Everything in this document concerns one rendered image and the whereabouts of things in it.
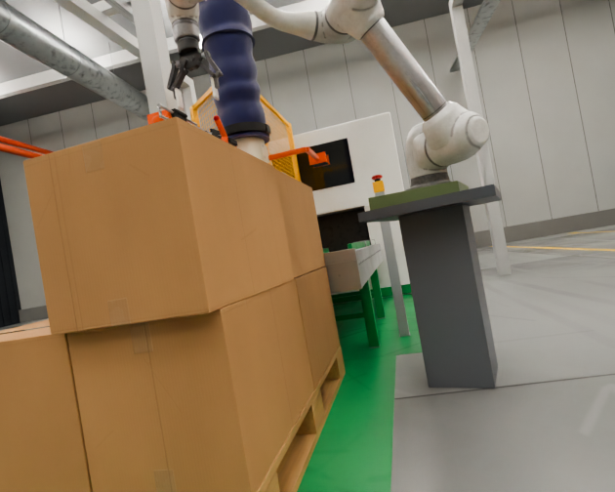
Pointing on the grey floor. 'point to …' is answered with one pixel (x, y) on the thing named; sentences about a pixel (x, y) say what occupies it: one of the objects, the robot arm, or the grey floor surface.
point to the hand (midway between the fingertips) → (197, 101)
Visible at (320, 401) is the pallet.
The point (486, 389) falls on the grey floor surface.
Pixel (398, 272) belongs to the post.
